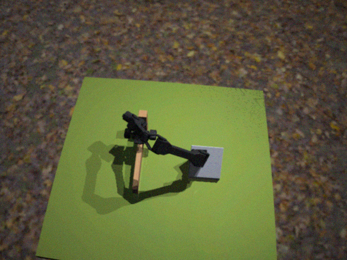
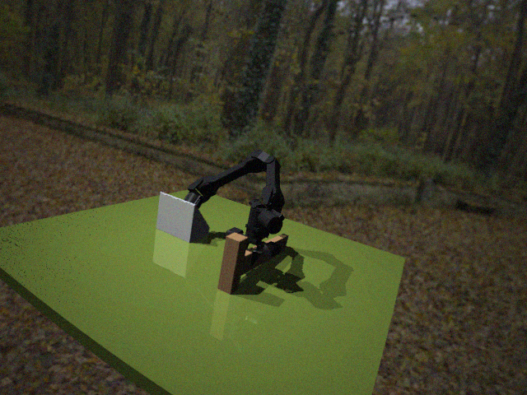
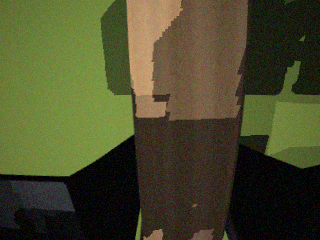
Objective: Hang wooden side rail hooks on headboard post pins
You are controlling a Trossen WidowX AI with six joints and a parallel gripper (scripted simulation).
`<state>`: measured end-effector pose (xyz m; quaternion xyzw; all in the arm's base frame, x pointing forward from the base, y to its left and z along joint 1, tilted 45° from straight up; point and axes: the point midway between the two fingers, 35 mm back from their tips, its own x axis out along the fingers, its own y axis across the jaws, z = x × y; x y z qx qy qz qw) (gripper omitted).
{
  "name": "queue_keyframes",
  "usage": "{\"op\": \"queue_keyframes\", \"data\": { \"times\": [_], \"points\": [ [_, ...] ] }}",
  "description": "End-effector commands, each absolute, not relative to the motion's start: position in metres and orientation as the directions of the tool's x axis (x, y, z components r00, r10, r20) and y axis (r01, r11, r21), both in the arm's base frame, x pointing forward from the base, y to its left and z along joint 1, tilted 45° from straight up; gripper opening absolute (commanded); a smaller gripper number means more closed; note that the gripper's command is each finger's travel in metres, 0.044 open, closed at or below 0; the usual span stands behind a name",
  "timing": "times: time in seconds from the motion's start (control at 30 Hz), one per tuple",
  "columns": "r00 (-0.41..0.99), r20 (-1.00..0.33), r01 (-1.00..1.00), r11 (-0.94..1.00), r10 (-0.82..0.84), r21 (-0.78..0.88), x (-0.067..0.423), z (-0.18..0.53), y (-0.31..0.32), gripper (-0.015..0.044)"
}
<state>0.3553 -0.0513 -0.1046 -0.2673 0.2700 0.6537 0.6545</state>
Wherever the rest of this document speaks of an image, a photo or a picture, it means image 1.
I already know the light brown wooden board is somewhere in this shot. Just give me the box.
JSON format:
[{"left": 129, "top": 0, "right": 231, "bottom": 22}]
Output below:
[{"left": 132, "top": 144, "right": 144, "bottom": 194}]

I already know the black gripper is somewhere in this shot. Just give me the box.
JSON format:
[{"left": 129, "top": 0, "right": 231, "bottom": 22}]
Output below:
[{"left": 124, "top": 128, "right": 157, "bottom": 140}]

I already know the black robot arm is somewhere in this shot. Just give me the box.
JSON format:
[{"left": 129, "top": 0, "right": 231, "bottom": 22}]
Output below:
[{"left": 122, "top": 111, "right": 210, "bottom": 168}]

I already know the dark brown wooden post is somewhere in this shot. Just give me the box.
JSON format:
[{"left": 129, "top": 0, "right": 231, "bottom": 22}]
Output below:
[{"left": 138, "top": 110, "right": 148, "bottom": 131}]

